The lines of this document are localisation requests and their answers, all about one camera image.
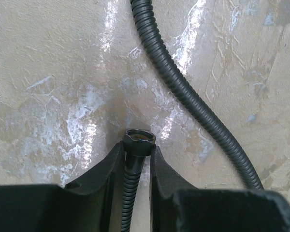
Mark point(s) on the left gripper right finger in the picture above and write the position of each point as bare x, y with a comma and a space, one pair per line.
178, 206

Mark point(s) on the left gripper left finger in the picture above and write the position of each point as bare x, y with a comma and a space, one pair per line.
90, 203

